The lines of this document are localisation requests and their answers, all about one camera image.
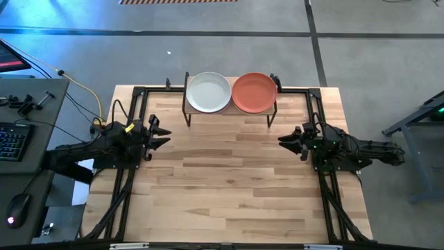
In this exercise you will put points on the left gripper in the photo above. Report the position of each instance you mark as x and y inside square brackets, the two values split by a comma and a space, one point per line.
[140, 139]

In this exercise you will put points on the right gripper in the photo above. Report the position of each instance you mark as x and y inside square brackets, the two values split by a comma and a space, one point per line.
[317, 144]

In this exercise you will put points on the orange plate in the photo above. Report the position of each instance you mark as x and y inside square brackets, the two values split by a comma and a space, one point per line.
[254, 92]

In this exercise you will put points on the pale green plate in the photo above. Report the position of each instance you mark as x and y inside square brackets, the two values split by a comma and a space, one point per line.
[209, 92]

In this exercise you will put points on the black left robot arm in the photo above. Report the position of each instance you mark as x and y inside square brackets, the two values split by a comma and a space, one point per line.
[86, 151]

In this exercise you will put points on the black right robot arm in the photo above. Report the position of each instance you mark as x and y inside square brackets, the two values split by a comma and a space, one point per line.
[381, 152]

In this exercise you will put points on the wooden shelf with black legs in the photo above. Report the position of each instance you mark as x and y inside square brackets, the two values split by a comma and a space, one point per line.
[231, 111]

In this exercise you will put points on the black table clamp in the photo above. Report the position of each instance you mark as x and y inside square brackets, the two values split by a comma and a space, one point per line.
[277, 82]
[168, 83]

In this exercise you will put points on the white paper sheet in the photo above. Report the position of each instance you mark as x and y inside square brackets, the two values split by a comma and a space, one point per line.
[81, 191]

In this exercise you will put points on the grey metal stand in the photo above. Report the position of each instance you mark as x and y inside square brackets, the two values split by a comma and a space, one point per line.
[416, 163]

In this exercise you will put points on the grey desk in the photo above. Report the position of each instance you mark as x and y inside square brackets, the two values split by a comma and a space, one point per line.
[34, 90]

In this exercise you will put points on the black desk clamp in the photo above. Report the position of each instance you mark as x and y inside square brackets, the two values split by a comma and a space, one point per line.
[29, 104]

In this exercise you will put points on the small silver bolt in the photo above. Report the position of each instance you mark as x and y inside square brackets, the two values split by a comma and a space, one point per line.
[47, 229]

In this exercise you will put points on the backlit black keyboard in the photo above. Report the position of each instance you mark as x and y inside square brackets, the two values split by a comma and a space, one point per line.
[14, 142]

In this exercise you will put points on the black device with green light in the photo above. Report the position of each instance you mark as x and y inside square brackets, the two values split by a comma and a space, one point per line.
[437, 116]

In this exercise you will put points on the black computer mouse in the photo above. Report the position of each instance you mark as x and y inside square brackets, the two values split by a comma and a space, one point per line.
[17, 210]

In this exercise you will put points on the computer monitor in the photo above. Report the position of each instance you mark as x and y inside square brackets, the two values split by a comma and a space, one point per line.
[10, 59]

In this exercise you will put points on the black aluminium table frame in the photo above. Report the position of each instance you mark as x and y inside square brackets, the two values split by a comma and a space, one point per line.
[326, 208]

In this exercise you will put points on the silver bracket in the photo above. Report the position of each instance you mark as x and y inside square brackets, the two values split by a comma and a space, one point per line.
[322, 247]
[129, 246]

